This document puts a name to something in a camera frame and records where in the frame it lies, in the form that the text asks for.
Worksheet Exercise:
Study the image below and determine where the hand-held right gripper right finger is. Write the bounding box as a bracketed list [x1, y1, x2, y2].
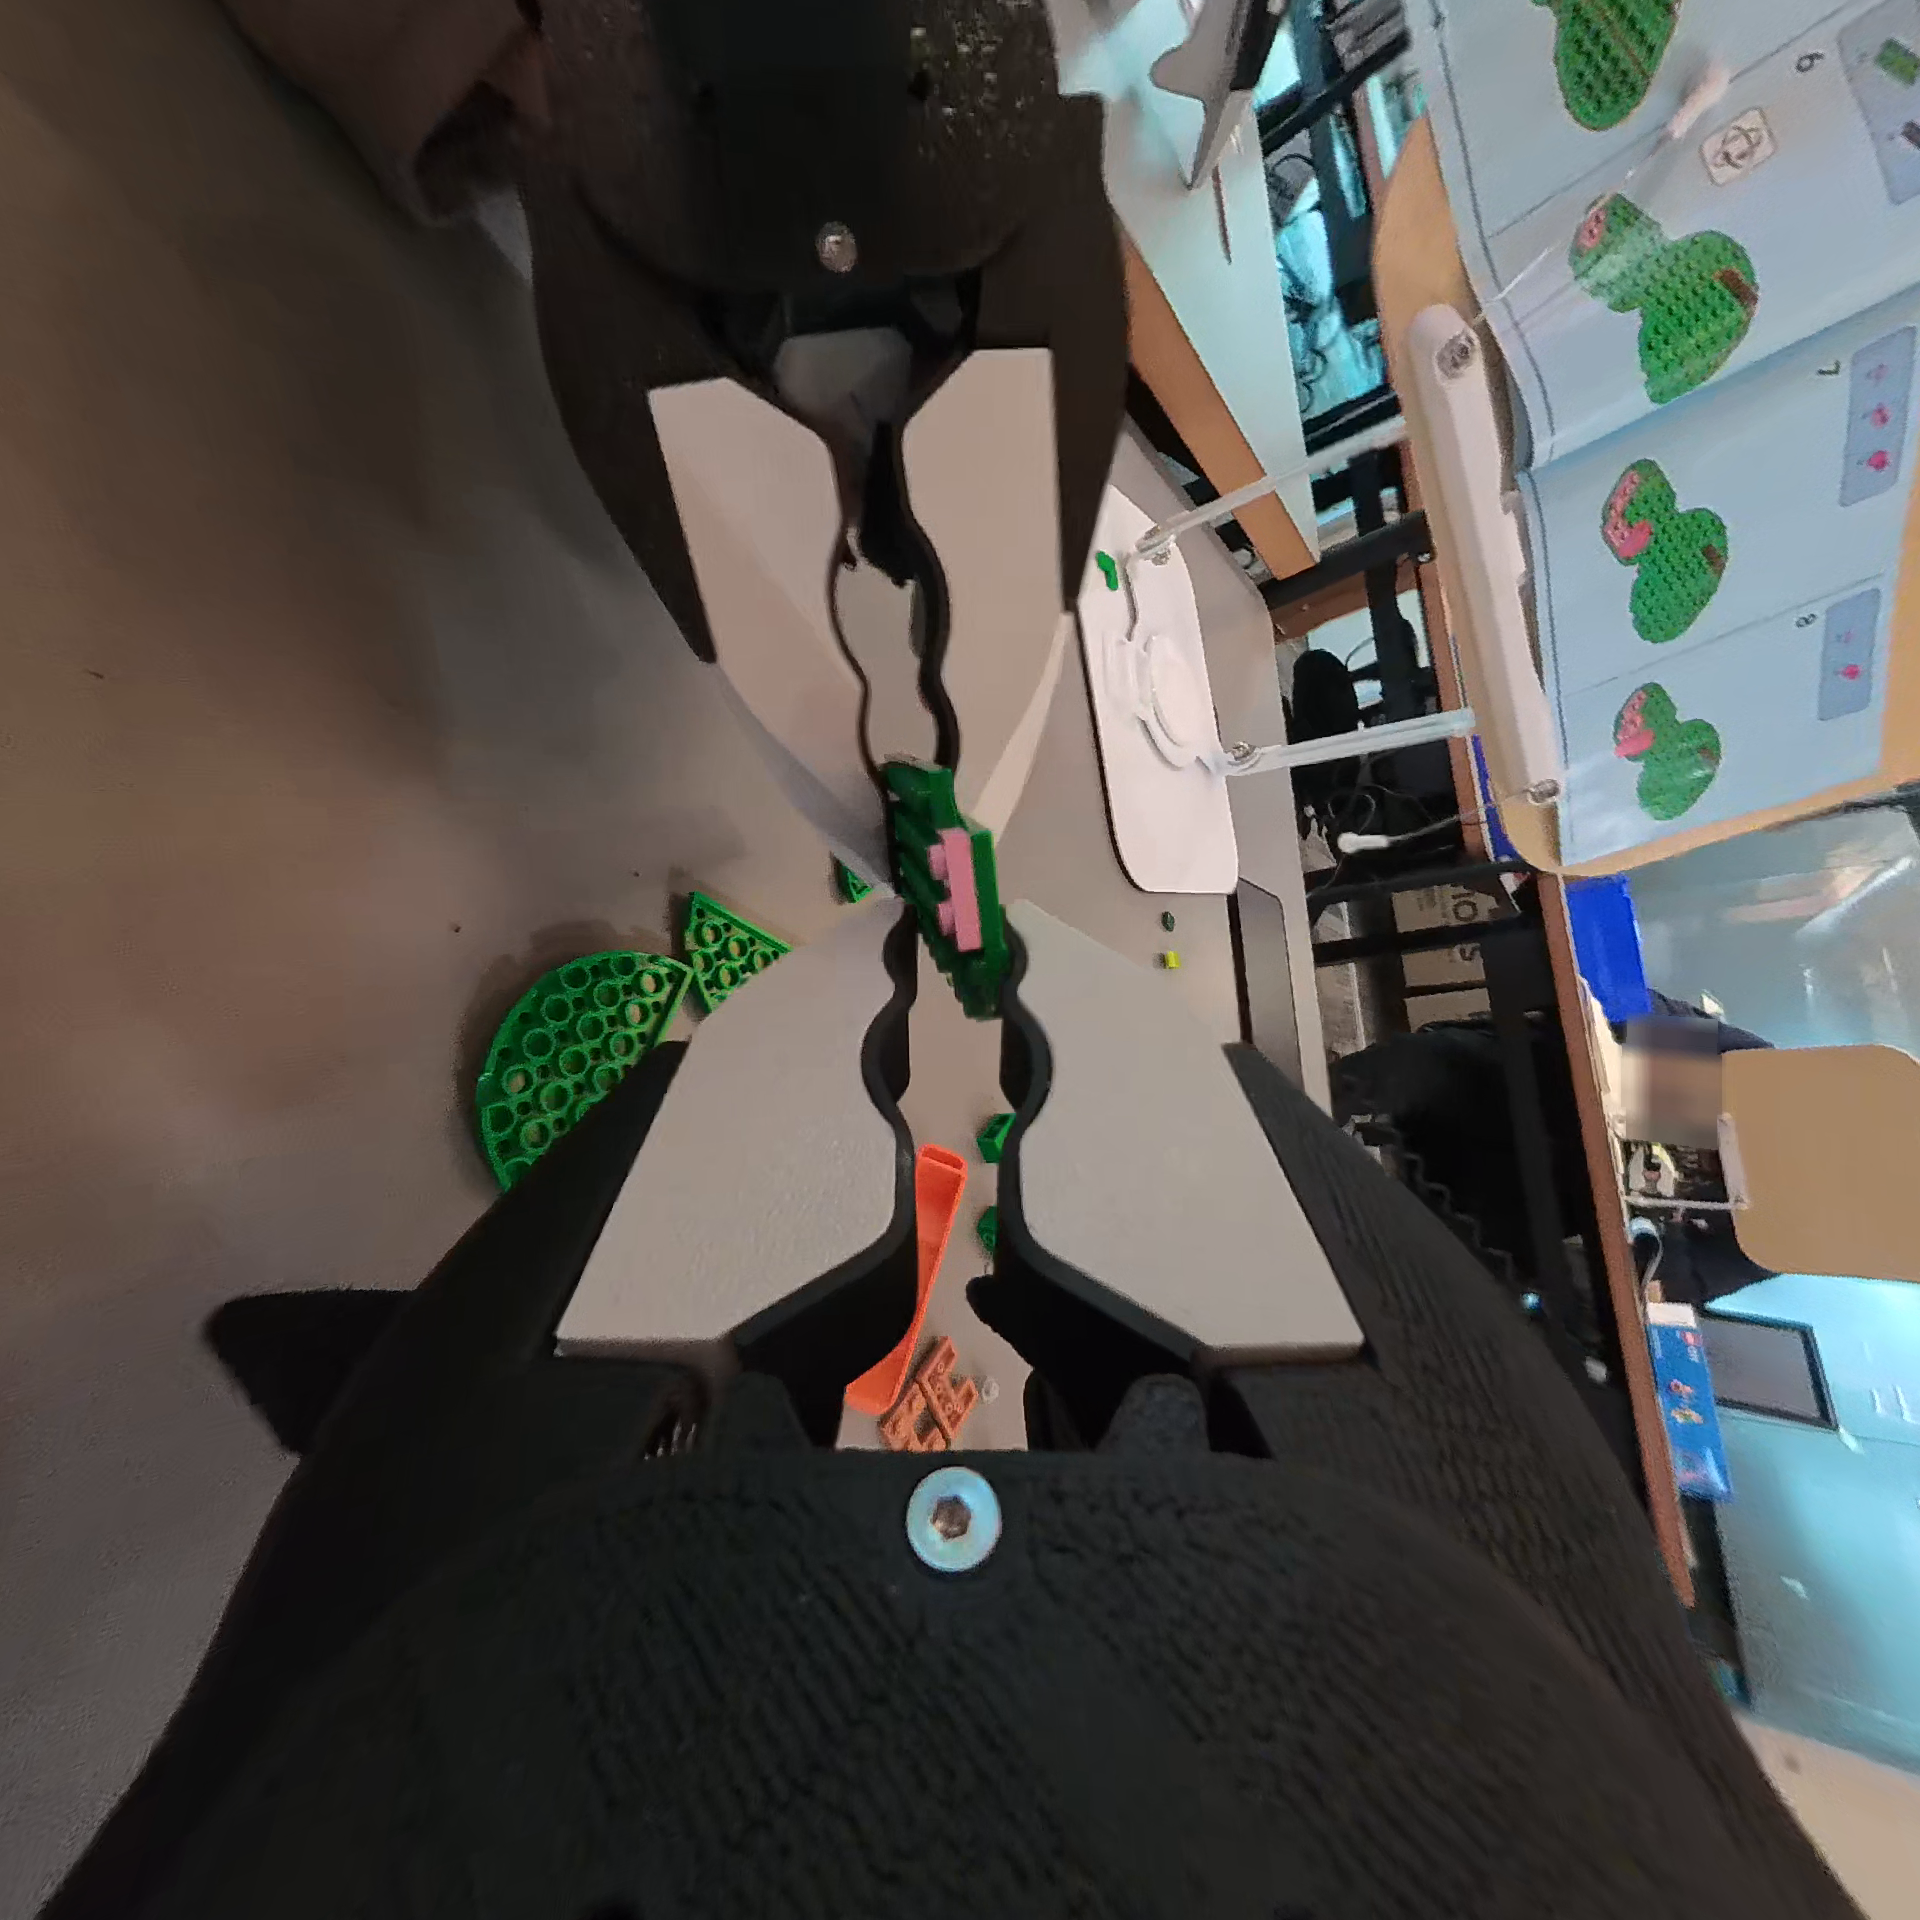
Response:
[992, 897, 1367, 1373]

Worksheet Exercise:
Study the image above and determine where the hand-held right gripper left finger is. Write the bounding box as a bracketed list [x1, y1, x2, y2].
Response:
[556, 904, 919, 1373]

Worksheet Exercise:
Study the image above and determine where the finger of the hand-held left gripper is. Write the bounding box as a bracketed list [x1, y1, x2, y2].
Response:
[898, 344, 1084, 827]
[647, 372, 903, 902]

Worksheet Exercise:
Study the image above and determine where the green and pink lego assembly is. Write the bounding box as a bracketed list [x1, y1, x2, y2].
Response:
[877, 756, 1025, 1021]

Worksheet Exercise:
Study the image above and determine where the green quarter round lego plate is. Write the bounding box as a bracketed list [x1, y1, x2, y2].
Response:
[478, 949, 695, 1195]

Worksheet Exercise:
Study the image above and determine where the green triangular lego plate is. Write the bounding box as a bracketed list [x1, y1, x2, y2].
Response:
[681, 890, 793, 1013]

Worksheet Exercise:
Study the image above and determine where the brown brick pattern lego piece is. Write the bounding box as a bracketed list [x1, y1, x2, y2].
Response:
[877, 1334, 984, 1449]

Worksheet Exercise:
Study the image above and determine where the blue lego box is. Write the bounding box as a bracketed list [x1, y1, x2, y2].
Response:
[1643, 1302, 1736, 1502]

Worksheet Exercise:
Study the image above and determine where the lego instruction booklet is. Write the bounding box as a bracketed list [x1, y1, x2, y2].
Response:
[1410, 0, 1920, 864]

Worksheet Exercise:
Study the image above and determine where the orange brick separator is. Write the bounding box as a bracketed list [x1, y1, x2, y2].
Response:
[844, 1144, 971, 1414]

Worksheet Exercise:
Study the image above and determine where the grey monitor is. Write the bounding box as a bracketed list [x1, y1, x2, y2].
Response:
[1146, 0, 1278, 189]

